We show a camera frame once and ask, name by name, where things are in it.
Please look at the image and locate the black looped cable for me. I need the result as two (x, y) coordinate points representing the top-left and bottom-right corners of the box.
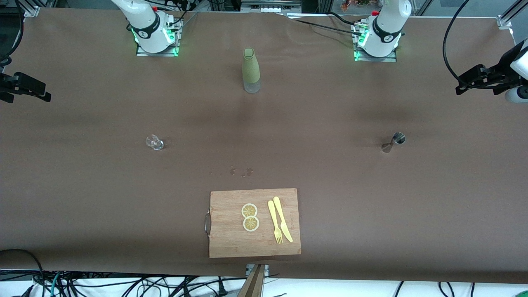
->
(0, 249), (44, 297)

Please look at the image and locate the green bottle with clear base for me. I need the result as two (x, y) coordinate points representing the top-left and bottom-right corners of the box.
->
(242, 48), (261, 94)

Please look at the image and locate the wooden cutting board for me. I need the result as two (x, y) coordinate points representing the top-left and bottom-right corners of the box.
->
(204, 188), (302, 259)

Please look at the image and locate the steel double jigger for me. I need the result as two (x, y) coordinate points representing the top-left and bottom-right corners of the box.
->
(382, 132), (406, 153)

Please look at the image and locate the yellow plastic knife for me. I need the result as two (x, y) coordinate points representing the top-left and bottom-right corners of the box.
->
(273, 196), (294, 243)

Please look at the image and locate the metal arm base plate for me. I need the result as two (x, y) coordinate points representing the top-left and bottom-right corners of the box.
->
(136, 19), (182, 57)
(354, 23), (397, 62)

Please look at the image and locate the yellow plastic fork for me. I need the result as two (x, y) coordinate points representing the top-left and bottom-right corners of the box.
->
(267, 200), (283, 245)

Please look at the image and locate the brown table cover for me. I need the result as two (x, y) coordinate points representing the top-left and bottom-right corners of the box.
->
(0, 7), (528, 284)

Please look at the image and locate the grey electronics box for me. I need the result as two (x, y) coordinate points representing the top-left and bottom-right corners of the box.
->
(240, 0), (302, 14)

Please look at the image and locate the wooden post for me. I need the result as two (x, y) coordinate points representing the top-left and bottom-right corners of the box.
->
(238, 264), (266, 297)

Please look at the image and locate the aluminium frame corner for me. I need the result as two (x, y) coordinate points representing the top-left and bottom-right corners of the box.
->
(16, 0), (40, 18)
(497, 0), (528, 30)

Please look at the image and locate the black base power cable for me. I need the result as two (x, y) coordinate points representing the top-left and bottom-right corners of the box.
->
(287, 12), (365, 38)

